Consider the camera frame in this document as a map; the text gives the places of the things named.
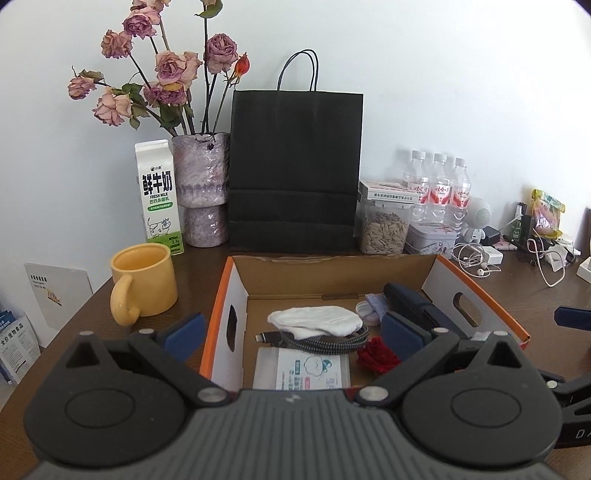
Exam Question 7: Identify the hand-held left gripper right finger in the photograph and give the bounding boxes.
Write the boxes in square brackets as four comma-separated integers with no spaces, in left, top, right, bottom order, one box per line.
[355,312,527,408]

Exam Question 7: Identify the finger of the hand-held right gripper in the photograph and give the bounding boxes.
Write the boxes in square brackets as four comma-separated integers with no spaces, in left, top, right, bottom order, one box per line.
[554,305,591,332]
[538,368,591,407]

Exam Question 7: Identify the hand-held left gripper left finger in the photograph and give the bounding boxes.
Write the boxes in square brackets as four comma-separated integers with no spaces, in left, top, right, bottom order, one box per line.
[65,312,232,407]

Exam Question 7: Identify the red rose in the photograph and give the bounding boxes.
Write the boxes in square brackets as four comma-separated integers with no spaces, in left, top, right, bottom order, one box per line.
[356,337,400,374]

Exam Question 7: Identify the red cardboard box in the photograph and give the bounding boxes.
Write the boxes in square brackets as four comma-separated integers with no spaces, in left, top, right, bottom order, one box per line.
[198,254,532,402]

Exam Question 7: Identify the purple knit cloth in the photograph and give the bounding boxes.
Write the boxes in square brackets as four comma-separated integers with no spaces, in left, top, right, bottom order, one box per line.
[365,294,389,320]

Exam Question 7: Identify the black braided cable pink tie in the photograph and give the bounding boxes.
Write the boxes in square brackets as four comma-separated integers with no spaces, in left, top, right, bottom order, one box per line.
[254,325,370,355]

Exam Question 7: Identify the white face mask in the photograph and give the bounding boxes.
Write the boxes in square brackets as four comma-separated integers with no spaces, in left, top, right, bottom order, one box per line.
[547,240,575,271]
[268,305,363,340]

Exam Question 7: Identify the white wet wipes pack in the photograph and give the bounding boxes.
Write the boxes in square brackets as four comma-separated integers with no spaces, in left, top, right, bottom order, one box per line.
[253,347,352,391]

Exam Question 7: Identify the folded white face mask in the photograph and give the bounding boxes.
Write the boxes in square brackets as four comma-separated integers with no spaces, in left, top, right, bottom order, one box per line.
[547,240,575,271]

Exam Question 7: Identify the yellow mug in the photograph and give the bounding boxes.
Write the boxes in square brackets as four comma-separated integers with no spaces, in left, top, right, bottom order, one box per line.
[109,244,178,326]

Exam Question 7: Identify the white earphones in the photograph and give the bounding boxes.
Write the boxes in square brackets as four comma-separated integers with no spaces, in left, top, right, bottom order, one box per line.
[452,242,502,278]

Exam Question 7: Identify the white metal tin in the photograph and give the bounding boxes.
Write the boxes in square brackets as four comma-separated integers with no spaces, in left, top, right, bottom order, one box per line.
[406,224,458,257]

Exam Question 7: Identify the dark small bottle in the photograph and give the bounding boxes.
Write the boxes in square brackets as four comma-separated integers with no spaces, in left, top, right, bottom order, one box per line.
[510,203,532,243]

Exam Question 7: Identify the clear jar of seeds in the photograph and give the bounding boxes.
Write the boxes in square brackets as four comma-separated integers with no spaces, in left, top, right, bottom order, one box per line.
[359,198,411,254]

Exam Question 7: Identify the yellow pink snack packet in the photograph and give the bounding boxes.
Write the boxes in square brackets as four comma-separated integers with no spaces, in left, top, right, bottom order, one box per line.
[530,189,566,238]

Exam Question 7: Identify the white small fan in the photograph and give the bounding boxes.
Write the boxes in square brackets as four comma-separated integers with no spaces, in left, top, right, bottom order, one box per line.
[462,198,495,245]

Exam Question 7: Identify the white paper card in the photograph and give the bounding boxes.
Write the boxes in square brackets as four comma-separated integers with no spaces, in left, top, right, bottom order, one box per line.
[24,262,93,330]

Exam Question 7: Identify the white green milk carton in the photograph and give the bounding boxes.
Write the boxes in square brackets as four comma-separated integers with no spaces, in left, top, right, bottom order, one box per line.
[135,140,185,254]

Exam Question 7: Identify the flat white box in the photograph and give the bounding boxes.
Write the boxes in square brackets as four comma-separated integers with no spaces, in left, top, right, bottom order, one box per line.
[358,179,419,204]

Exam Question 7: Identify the blue pamphlets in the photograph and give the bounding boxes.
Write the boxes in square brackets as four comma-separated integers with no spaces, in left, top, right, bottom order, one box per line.
[0,308,41,386]

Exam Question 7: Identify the purple mottled vase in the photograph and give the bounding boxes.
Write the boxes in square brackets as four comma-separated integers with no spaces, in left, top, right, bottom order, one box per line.
[172,133,230,208]

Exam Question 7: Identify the black paper bag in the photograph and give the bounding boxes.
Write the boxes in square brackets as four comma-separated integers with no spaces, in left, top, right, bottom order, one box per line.
[228,50,365,254]

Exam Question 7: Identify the dried pink rose bouquet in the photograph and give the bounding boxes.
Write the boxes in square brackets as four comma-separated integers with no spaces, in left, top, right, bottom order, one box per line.
[68,0,252,137]

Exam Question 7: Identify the white charging cable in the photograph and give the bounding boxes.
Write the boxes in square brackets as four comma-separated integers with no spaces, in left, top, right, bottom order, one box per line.
[526,237,566,288]

